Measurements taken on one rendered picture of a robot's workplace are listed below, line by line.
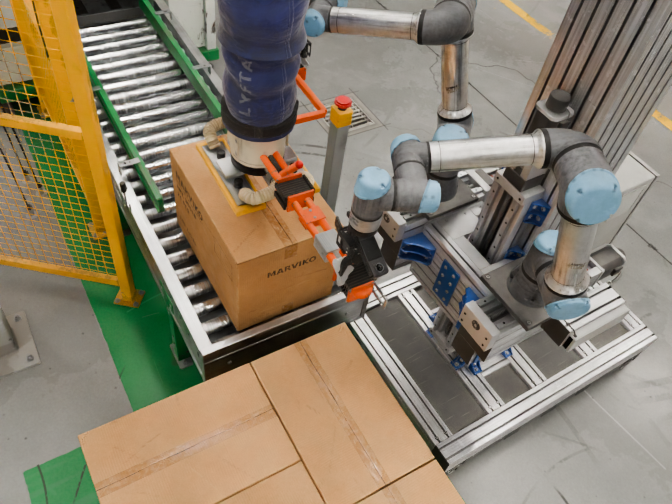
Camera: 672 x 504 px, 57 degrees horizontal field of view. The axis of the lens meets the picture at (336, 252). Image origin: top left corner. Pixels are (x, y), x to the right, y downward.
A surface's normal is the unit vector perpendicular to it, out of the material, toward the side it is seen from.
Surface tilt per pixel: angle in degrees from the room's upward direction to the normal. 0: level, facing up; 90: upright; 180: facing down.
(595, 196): 83
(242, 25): 95
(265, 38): 102
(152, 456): 0
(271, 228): 0
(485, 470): 0
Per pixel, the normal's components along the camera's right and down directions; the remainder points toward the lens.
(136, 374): 0.12, -0.64
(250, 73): -0.13, 0.48
